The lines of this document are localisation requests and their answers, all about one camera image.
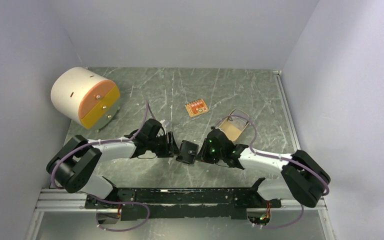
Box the beige oval tray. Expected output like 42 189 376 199
216 109 250 142

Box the aluminium frame rail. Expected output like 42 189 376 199
38 67 330 237

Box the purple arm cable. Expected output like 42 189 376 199
50 100 171 233
214 114 330 230

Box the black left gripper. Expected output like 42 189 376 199
147 131 182 158

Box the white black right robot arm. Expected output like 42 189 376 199
196 128 331 208

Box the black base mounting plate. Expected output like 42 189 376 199
84 187 281 221

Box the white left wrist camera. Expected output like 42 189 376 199
160 119 171 131

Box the round cabinet with coloured drawers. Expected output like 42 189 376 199
50 67 121 131

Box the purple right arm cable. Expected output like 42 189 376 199
214 114 330 230

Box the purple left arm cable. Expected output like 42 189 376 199
50 100 171 233

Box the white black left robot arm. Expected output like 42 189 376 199
46 118 180 208

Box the black leather card holder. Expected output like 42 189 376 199
175 140 199 165

